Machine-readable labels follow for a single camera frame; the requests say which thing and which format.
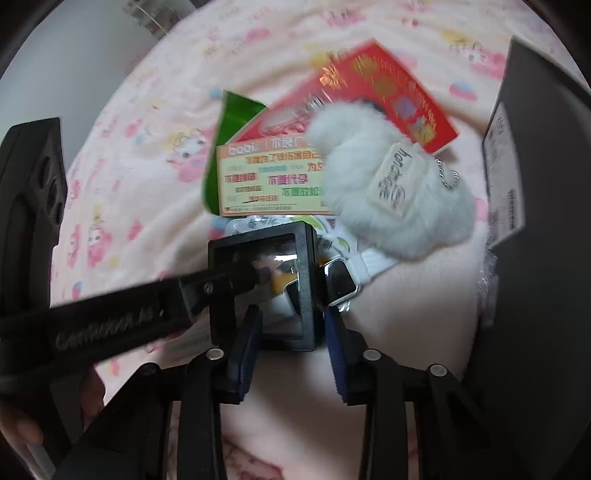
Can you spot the white smartwatch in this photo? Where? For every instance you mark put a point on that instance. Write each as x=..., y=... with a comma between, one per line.
x=344, y=281

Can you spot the orange printed card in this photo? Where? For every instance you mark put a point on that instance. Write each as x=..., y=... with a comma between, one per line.
x=268, y=180

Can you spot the person's left hand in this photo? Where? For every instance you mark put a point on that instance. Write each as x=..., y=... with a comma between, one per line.
x=18, y=429

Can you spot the black display frame box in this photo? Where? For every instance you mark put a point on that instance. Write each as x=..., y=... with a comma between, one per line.
x=308, y=295

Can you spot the black storage box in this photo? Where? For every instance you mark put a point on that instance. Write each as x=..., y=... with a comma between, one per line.
x=540, y=277

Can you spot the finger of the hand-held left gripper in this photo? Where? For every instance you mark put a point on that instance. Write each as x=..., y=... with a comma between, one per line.
x=235, y=277

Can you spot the green snack bag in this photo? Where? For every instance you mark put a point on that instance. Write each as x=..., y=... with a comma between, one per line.
x=231, y=124

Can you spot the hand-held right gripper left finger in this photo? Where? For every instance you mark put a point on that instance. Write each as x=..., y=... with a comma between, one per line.
x=247, y=350

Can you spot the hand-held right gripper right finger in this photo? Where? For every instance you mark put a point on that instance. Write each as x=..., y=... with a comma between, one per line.
x=337, y=350

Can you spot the red printed envelope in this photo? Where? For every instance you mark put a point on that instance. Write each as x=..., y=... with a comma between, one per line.
x=392, y=87

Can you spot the pink printed blanket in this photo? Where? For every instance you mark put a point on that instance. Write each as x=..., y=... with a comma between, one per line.
x=138, y=138

